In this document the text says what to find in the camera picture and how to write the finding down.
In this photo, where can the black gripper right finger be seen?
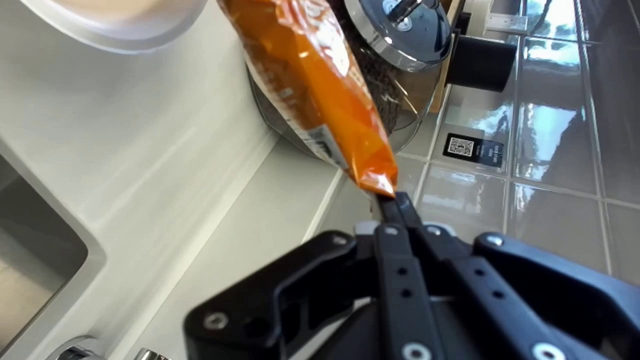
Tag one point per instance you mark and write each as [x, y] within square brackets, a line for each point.
[526, 303]

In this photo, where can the orange chip packet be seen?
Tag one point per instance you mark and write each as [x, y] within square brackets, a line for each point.
[302, 63]

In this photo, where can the stainless steel sink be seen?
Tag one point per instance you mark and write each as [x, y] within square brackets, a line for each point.
[48, 260]

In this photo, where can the white bowl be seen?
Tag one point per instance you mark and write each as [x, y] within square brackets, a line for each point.
[120, 27]

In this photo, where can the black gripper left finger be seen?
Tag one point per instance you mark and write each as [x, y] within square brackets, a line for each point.
[371, 287]

